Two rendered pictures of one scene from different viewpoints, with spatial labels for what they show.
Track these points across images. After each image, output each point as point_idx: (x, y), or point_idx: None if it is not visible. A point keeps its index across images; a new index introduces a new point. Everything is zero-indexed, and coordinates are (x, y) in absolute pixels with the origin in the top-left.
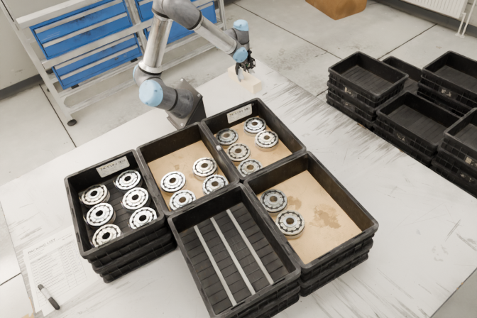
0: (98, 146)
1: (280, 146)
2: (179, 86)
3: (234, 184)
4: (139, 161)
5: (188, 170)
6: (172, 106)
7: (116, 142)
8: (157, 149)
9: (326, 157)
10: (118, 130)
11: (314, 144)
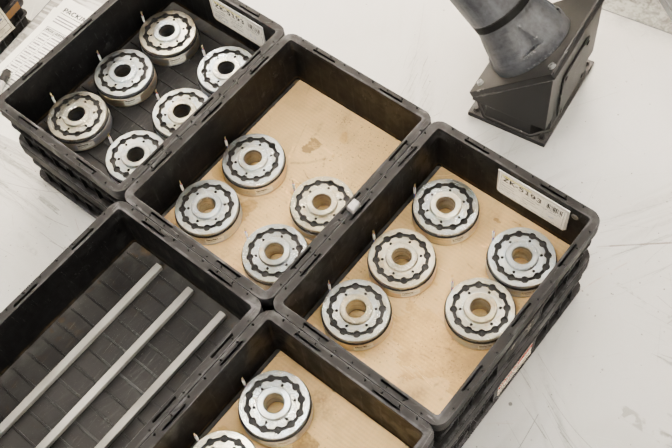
0: None
1: (482, 358)
2: (580, 2)
3: (250, 294)
4: (251, 63)
5: (312, 174)
6: (479, 30)
7: None
8: (326, 77)
9: None
10: None
11: None
